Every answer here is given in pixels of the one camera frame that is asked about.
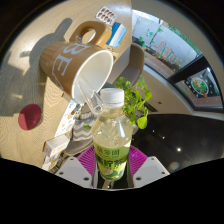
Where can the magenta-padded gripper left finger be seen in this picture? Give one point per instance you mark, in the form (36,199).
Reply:
(77,173)

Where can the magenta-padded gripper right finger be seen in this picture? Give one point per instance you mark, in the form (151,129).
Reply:
(148,173)

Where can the green-label clear drink bottle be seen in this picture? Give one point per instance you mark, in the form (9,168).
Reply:
(112,146)

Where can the grey white chevron pillow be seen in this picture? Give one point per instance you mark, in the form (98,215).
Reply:
(81,128)

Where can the printed paper leaflet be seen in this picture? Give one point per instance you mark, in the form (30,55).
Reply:
(66,118)

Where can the flat round red coaster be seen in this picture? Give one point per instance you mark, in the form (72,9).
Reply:
(30,116)

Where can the green potted plant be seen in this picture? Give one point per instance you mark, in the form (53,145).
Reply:
(136,100)

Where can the brown ceramic mug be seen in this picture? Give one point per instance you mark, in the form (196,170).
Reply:
(63,66)

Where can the window with festive decals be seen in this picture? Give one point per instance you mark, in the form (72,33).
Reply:
(173,56)

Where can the blue white flat box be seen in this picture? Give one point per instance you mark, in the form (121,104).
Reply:
(116,34)

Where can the pill blister pack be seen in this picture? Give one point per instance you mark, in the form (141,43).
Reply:
(106,14)

